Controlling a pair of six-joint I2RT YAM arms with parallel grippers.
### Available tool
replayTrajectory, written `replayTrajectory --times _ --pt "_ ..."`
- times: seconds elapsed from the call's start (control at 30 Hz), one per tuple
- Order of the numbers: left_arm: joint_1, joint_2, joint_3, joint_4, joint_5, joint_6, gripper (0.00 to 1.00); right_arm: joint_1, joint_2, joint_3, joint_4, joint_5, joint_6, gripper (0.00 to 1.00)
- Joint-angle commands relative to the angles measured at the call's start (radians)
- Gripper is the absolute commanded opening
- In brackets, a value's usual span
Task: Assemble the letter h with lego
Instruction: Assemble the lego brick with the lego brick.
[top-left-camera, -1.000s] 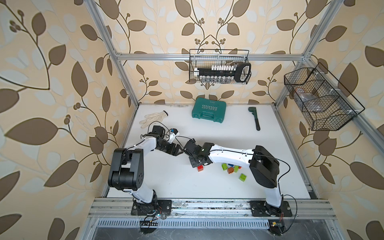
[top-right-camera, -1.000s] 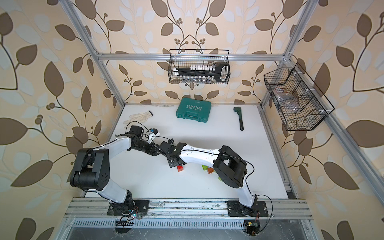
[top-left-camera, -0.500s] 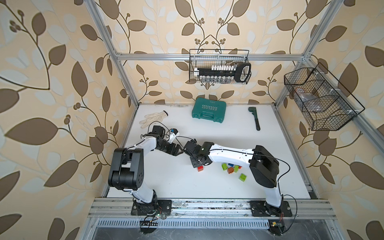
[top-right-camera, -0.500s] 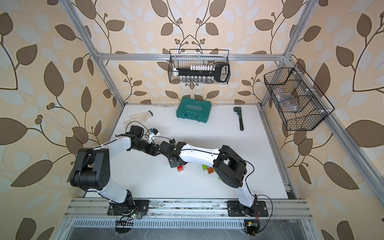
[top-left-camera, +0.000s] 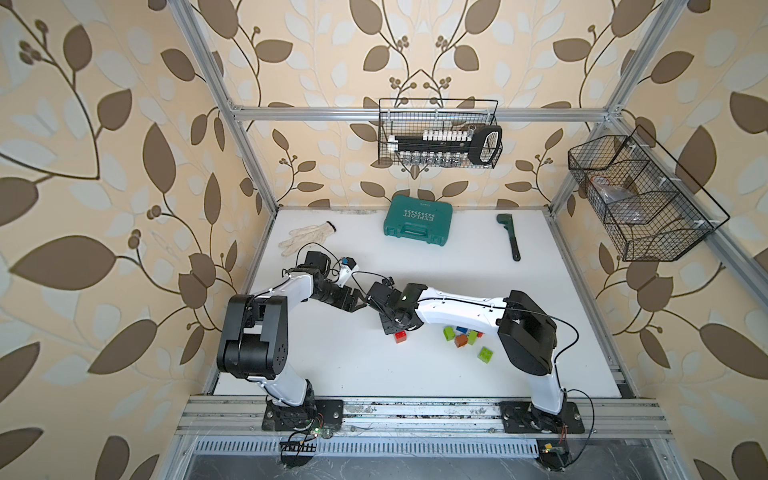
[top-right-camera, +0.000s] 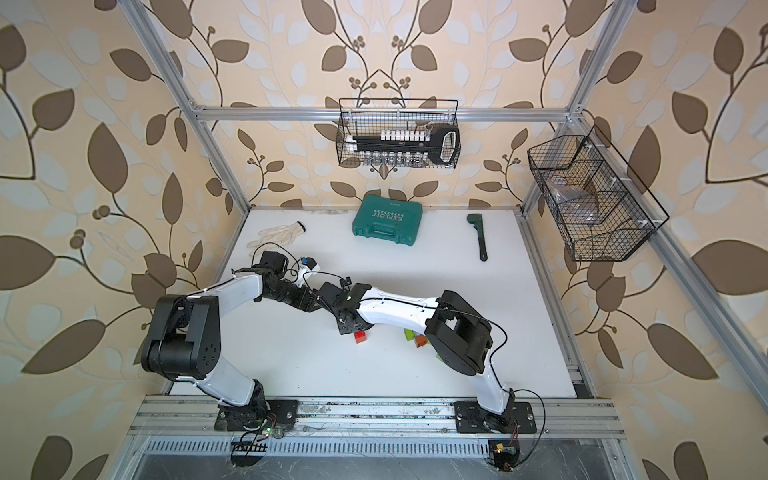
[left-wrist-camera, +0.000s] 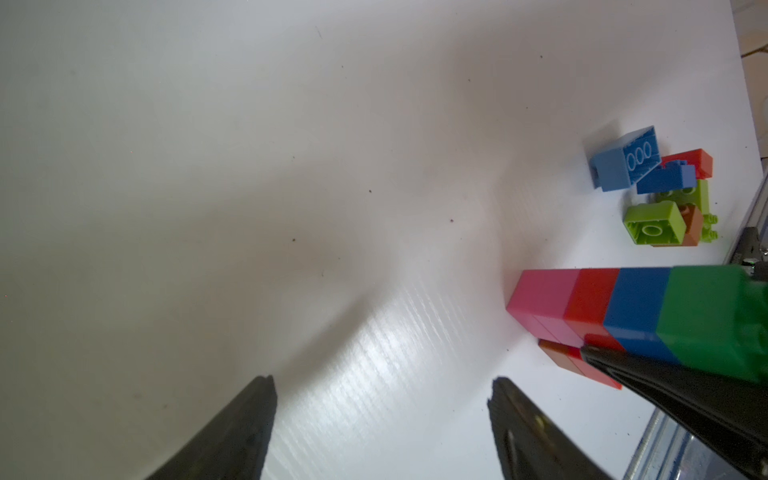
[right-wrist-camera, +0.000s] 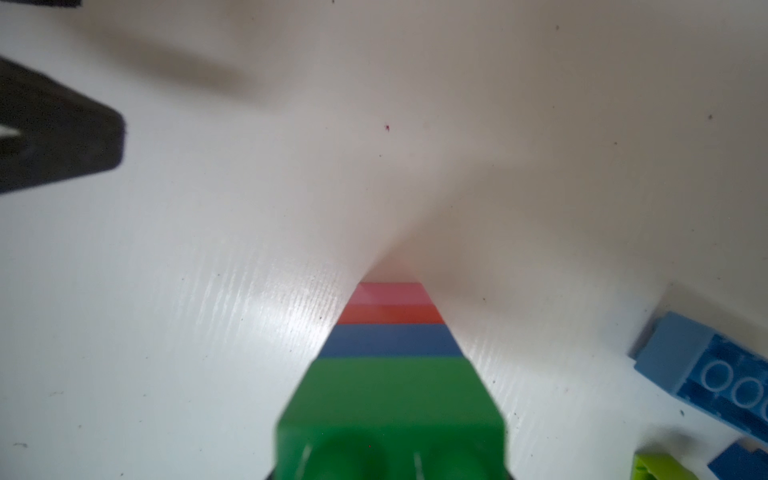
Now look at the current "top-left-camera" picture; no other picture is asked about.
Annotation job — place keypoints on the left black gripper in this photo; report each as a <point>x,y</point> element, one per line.
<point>348,305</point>

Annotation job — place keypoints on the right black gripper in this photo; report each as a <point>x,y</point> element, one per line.
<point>386,326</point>

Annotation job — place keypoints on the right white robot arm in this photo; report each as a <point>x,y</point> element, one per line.
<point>527,334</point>

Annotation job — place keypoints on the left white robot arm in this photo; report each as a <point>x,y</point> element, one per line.
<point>253,345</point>

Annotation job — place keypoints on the lime green small lego brick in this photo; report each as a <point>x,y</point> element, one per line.
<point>485,355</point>

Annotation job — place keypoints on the green plastic tool case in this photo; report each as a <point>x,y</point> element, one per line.
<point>415,219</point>

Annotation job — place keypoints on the green black wrench tool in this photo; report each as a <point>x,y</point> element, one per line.
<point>506,220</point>

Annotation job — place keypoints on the small circuit board left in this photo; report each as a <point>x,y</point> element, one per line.
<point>300,447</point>

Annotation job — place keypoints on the small circuit board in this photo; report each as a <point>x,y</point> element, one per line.
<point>300,447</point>
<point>554,457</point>

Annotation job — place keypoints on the black white socket tool set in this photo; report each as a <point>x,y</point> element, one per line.
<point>478,146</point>

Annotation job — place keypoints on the small circuit board right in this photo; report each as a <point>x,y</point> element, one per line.
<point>554,457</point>

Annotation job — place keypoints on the plastic bag in basket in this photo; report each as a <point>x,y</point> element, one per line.
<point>616,204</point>

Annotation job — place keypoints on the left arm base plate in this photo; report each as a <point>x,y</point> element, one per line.
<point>303,415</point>

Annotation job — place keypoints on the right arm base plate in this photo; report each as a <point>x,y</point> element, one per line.
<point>543,417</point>

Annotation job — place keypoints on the black wire basket centre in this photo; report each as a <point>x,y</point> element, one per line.
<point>412,116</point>

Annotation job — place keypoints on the black wire basket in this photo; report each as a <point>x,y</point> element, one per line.
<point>680,212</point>
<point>412,116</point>

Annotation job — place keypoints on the aluminium front rail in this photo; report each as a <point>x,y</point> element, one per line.
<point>601,418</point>

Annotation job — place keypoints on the black wire basket right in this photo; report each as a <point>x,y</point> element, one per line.
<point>680,212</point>

